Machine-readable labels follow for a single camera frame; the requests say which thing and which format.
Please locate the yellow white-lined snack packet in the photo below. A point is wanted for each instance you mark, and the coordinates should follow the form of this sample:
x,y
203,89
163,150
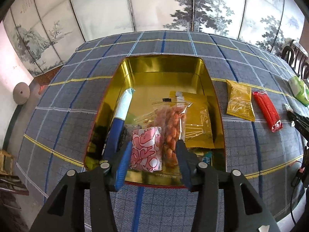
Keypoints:
x,y
240,101

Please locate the blue grey plaid tablecloth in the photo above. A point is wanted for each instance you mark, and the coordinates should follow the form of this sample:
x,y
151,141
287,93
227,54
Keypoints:
x,y
72,101

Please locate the small wooden stool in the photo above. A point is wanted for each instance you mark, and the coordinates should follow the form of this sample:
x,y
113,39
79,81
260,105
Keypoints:
x,y
6,160

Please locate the round wooden disc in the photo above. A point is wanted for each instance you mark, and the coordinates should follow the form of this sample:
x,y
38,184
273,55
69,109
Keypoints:
x,y
21,93

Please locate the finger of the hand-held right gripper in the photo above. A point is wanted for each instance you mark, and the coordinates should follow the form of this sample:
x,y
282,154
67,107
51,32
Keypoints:
x,y
301,130
298,118

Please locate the small teal snack packet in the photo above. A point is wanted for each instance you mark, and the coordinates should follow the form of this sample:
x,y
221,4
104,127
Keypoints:
x,y
207,159

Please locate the painted landscape folding screen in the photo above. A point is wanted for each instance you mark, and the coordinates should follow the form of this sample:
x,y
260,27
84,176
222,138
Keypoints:
x,y
96,4

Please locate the clear packet of orange snacks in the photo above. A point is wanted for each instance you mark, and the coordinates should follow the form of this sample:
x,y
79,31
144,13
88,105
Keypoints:
x,y
171,125

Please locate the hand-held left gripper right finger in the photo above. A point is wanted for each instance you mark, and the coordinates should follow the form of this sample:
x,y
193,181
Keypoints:
x,y
184,165

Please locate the navy blue cracker packet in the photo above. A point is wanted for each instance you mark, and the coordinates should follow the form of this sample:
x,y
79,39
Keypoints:
x,y
118,130

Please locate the gold packet with white stripe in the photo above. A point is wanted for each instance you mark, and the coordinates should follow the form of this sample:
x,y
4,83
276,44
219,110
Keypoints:
x,y
200,125

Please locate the pink white patterned snack packet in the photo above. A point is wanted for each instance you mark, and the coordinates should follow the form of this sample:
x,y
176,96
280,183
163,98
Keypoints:
x,y
144,147

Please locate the dark wooden chair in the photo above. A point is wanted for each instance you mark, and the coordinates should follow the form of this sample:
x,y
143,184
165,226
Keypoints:
x,y
303,66
288,52

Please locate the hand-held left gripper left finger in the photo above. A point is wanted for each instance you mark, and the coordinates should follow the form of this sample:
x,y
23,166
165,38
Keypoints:
x,y
122,169

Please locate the red tin box gold interior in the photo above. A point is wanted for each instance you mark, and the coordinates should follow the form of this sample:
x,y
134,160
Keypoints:
x,y
164,72

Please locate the green tissue pack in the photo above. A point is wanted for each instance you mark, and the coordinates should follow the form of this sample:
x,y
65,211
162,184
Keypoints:
x,y
300,89

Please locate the red snack packet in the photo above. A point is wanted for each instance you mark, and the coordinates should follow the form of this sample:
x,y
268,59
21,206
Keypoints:
x,y
268,111

